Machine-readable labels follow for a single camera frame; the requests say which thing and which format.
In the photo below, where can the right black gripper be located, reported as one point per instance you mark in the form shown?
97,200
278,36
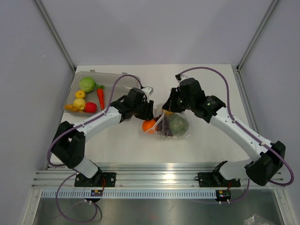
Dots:
170,105

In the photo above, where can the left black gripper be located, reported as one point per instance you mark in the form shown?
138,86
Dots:
148,114

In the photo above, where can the green netted melon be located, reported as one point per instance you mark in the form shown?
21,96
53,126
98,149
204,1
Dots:
178,124

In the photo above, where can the purple grape bunch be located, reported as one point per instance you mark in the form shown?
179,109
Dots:
163,128

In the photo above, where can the clear zip top bag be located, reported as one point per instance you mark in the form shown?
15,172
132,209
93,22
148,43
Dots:
158,111

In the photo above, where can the yellow lemon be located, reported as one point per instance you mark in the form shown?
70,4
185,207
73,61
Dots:
166,113
79,103

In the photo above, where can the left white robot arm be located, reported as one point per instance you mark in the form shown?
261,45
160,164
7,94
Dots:
70,139

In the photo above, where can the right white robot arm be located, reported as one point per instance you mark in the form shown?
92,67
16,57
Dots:
263,162

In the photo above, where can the orange carrot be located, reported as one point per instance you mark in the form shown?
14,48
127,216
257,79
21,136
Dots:
100,95

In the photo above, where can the green cabbage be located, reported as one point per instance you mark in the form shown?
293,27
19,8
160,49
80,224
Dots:
87,84

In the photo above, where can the small orange fruit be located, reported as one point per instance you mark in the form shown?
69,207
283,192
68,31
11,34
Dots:
70,108

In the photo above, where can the crumpled plastic wrap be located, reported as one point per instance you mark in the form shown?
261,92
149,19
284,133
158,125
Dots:
257,220

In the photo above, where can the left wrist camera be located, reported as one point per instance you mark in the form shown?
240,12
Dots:
148,91

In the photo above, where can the aluminium rail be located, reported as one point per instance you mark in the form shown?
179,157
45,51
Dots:
131,176

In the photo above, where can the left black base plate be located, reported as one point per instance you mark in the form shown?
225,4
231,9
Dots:
107,179

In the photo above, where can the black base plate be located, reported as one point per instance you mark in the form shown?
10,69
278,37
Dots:
107,179
213,180

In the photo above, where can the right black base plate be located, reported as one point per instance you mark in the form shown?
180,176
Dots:
213,180

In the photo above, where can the white slotted cable duct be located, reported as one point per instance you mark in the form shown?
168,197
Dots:
130,194

